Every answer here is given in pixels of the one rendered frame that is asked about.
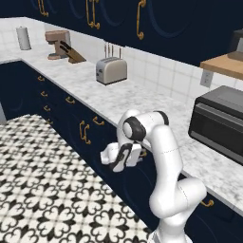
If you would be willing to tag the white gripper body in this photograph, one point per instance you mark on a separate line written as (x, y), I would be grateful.
(109, 155)

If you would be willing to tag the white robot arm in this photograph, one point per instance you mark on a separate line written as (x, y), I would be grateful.
(167, 158)

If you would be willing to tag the navy base cupboard run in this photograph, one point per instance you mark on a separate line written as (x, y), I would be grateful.
(15, 88)
(63, 121)

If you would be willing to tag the silver beige toaster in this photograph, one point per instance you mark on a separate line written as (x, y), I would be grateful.
(112, 71)

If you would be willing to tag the wooden knife block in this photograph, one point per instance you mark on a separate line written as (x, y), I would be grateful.
(76, 56)

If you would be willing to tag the black microwave oven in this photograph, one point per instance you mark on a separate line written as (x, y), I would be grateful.
(218, 123)

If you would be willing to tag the pinkish brown coffee machine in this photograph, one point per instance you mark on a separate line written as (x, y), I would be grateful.
(57, 38)

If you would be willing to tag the white paper towel roll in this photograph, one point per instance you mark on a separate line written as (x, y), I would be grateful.
(23, 38)

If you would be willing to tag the dark grey object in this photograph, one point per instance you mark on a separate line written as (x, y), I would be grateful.
(236, 42)

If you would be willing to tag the grey wall outlet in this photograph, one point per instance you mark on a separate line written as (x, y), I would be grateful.
(206, 78)

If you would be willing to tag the wooden wall shelf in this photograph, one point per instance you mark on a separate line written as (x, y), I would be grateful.
(223, 65)

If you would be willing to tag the navy wall cupboard run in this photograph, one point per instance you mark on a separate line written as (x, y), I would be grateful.
(190, 31)

